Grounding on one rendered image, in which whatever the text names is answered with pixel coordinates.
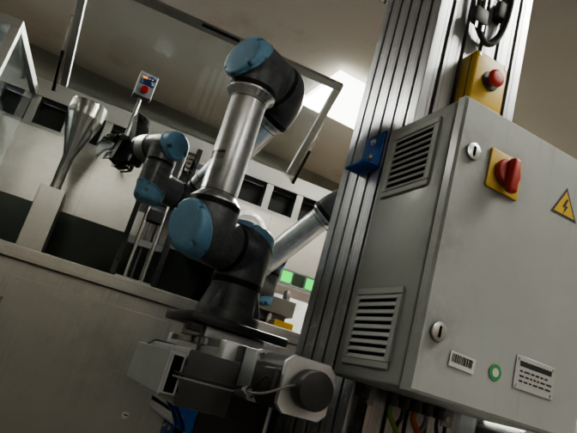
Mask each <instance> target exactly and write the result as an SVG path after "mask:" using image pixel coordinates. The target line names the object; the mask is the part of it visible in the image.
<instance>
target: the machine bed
mask: <svg viewBox="0 0 577 433"><path fill-rule="evenodd" d="M0 254H1V255H4V256H7V257H10V258H12V259H18V260H20V261H23V262H26V263H29V264H32V265H36V266H40V267H43V268H46V269H48V270H52V271H56V272H59V273H63V274H65V275H68V276H71V277H76V278H79V279H81V280H84V281H88V282H90V283H93V284H98V285H101V286H104V287H107V288H110V289H113V290H117V291H121V292H124V293H126V294H129V295H132V296H137V297H140V298H142V299H146V300H149V301H152V302H157V303H160V304H162V305H165V306H168V307H171V308H176V309H195V307H196V305H197V303H198V301H195V300H192V299H189V298H186V297H183V296H179V295H175V294H173V293H170V292H167V291H165V290H159V289H157V288H154V287H151V286H148V285H146V284H140V283H138V282H135V281H132V280H130V279H126V278H123V277H119V276H116V275H113V274H110V273H107V272H104V271H100V270H97V269H94V268H91V267H88V266H85V265H80V264H77V263H75V262H72V261H69V260H67V259H61V258H59V257H56V256H53V255H50V254H47V253H42V252H40V251H37V250H34V249H31V248H28V247H24V246H21V245H18V244H15V243H12V242H9V241H5V240H2V239H0ZM258 329H259V331H262V332H267V333H269V334H273V335H276V336H278V337H281V338H285V339H287V340H288V344H291V345H295V346H297V344H298V340H299V337H300V333H297V332H293V331H290V330H287V329H284V328H281V327H279V326H273V325H271V324H268V323H265V322H263V321H259V328H258Z"/></svg>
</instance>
